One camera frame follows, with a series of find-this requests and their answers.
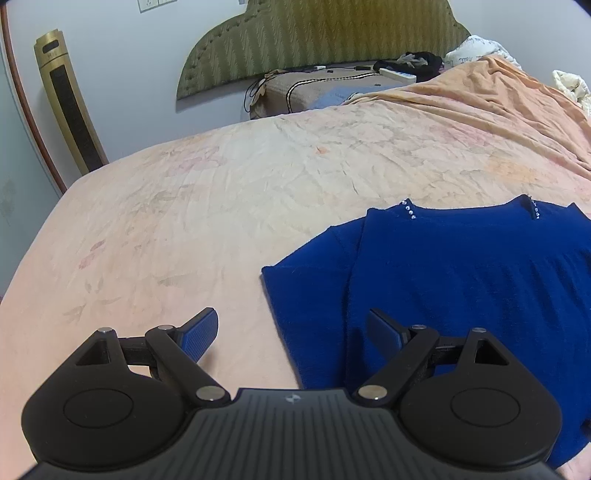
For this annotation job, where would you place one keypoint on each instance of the white patterned pillow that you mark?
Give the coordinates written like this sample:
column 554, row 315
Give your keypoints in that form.
column 480, row 48

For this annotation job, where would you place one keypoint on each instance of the cream fluffy blanket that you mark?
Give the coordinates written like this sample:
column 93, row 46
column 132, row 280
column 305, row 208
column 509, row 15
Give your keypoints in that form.
column 575, row 90

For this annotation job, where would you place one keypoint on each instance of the black cloth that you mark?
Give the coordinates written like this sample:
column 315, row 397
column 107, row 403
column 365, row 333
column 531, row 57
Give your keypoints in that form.
column 425, row 62

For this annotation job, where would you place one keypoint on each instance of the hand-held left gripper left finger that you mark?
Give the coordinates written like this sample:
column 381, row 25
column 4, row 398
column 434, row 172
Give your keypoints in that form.
column 201, row 332

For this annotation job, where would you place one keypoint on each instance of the gold tower air conditioner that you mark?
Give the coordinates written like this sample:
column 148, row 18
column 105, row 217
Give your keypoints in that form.
column 69, row 101

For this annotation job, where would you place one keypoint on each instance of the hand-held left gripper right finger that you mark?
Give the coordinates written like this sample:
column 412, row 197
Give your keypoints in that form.
column 383, row 332

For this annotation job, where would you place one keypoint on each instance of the red-brown door frame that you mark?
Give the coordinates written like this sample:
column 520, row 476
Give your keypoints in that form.
column 27, row 101

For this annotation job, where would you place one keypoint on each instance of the pink floral bed sheet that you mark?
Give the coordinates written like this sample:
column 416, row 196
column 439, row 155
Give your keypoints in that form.
column 207, row 198

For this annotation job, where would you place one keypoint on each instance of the blue knit sweater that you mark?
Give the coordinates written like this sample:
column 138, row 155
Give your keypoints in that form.
column 461, row 277

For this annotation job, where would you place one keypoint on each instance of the orange blanket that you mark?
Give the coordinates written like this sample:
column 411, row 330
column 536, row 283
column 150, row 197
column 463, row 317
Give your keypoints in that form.
column 498, row 106

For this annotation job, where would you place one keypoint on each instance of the pale blue cloth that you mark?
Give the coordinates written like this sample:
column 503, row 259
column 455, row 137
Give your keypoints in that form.
column 341, row 97

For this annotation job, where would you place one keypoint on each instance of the white remote control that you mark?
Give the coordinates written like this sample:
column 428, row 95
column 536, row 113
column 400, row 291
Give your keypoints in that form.
column 397, row 75

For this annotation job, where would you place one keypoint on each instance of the brown cushion with striped edge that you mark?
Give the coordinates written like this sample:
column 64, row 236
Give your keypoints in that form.
column 300, row 92

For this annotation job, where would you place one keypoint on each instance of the olive green padded headboard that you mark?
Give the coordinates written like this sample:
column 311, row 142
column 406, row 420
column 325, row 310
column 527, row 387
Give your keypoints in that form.
column 323, row 32

